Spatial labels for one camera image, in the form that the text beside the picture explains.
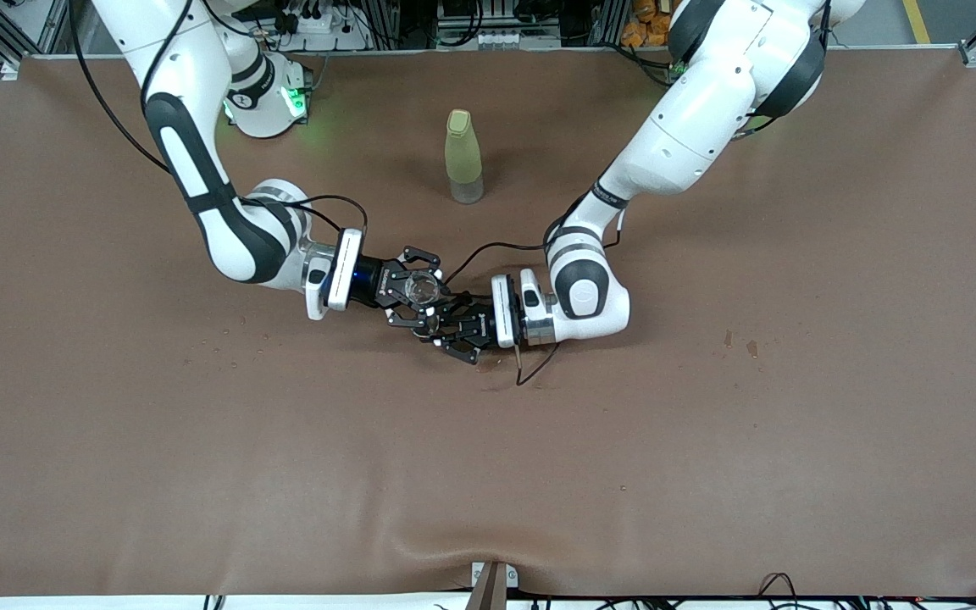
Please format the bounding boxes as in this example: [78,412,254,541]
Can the clear glass beaker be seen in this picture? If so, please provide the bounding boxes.
[402,269,444,309]

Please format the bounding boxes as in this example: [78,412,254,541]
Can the green bottle with clear base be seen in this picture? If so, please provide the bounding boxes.
[444,108,486,205]

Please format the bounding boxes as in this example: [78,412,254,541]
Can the brown table mat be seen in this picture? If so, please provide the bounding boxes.
[0,47,976,599]

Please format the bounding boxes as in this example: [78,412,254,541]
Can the white terminal block row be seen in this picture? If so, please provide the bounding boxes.
[435,28,563,50]

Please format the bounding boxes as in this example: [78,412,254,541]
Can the white power strip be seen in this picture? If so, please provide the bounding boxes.
[272,0,373,50]

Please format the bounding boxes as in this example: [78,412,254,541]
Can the pile of orange packets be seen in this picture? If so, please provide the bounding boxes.
[620,0,685,48]

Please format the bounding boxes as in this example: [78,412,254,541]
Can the metal table edge bracket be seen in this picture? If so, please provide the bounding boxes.
[464,560,520,610]

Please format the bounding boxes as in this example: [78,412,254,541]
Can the black cable loop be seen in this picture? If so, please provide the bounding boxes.
[757,573,799,610]

